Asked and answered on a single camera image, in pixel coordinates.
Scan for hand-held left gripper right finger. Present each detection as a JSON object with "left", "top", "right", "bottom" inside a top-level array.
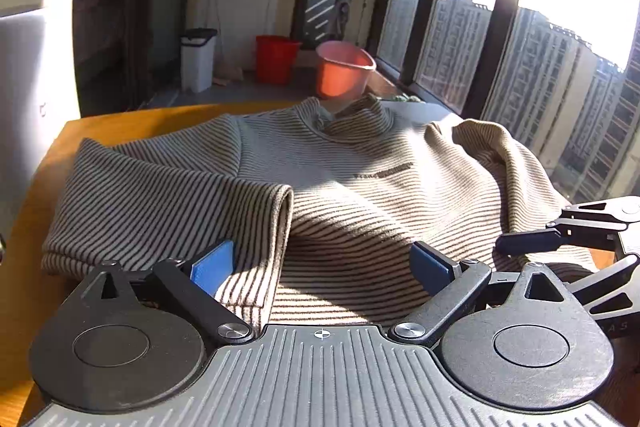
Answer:
[{"left": 389, "top": 241, "right": 582, "bottom": 349}]

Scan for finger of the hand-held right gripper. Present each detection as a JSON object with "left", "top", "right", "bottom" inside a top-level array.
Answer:
[
  {"left": 569, "top": 253, "right": 640, "bottom": 324},
  {"left": 495, "top": 196, "right": 640, "bottom": 258}
]

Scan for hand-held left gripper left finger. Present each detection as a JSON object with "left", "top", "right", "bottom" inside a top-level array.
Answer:
[{"left": 75, "top": 239, "right": 256, "bottom": 346}]

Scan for striped beige sweater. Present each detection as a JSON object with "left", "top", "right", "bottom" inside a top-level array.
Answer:
[{"left": 41, "top": 96, "right": 602, "bottom": 329}]

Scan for apartment buildings outside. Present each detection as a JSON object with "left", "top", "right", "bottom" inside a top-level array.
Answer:
[{"left": 379, "top": 0, "right": 640, "bottom": 208}]

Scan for white trash bin black rim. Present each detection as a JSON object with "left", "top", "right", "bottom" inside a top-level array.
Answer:
[{"left": 179, "top": 28, "right": 219, "bottom": 94}]

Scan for orange plastic basin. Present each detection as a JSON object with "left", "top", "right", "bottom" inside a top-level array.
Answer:
[{"left": 314, "top": 40, "right": 377, "bottom": 101}]

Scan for red plastic bucket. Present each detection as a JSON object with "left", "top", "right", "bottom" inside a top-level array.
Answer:
[{"left": 255, "top": 35, "right": 303, "bottom": 86}]

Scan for hanging grey cloth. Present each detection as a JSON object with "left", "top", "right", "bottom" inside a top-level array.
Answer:
[{"left": 336, "top": 0, "right": 352, "bottom": 38}]

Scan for white appliance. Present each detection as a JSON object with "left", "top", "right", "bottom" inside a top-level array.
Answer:
[{"left": 0, "top": 0, "right": 85, "bottom": 238}]

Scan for thin mop handle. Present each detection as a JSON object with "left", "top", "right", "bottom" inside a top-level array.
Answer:
[{"left": 212, "top": 0, "right": 223, "bottom": 80}]

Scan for dark window frame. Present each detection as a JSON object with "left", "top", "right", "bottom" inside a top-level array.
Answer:
[{"left": 372, "top": 0, "right": 532, "bottom": 122}]

